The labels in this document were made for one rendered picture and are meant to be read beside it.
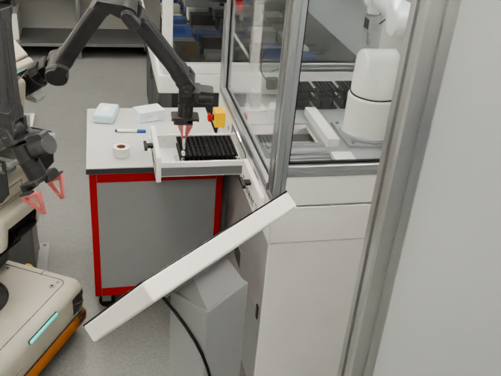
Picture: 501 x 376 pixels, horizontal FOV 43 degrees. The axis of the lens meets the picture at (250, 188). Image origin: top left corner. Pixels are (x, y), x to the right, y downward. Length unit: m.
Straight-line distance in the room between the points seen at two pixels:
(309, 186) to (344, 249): 0.30
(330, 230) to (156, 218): 0.92
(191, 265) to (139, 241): 1.49
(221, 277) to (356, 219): 0.76
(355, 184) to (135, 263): 1.21
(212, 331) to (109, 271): 1.44
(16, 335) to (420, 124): 2.07
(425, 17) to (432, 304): 0.43
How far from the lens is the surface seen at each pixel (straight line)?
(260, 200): 2.15
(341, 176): 2.09
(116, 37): 6.42
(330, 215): 2.15
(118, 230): 2.83
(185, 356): 1.66
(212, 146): 2.53
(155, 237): 2.86
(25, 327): 2.64
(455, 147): 0.83
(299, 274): 2.26
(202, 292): 1.52
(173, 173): 2.42
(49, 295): 2.77
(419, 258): 0.90
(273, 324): 2.38
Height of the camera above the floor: 2.01
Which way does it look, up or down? 29 degrees down
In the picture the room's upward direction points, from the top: 5 degrees clockwise
